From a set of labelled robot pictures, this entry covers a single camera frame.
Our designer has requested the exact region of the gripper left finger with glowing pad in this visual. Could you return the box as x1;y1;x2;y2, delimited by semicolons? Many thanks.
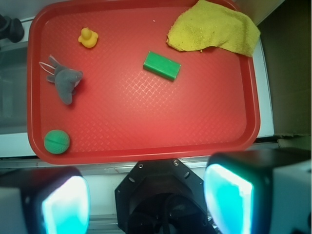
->
0;166;91;234

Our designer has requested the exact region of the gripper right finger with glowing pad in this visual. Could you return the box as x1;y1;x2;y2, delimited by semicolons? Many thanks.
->
204;148;312;234

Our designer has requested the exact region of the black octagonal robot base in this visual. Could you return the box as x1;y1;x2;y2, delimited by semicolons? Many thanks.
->
115;159;216;234

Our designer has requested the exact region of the yellow rubber duck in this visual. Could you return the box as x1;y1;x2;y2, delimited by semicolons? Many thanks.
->
78;27;98;48

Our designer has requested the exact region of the green textured ball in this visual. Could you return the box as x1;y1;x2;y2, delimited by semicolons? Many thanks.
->
44;130;70;154

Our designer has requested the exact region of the grey plush toy animal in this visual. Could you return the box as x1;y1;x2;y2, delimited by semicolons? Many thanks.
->
39;55;83;105

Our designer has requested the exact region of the red plastic tray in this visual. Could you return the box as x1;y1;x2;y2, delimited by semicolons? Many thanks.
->
27;0;260;164

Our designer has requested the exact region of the brown cardboard box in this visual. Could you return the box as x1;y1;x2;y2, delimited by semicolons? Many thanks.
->
259;0;312;150

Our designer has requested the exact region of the green rectangular block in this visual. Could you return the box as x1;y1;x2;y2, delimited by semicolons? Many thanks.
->
143;51;181;81

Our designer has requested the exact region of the black knob object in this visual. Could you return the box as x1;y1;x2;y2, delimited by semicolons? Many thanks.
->
0;15;24;43

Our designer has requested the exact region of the yellow microfibre cloth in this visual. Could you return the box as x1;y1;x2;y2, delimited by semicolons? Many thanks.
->
166;0;260;57

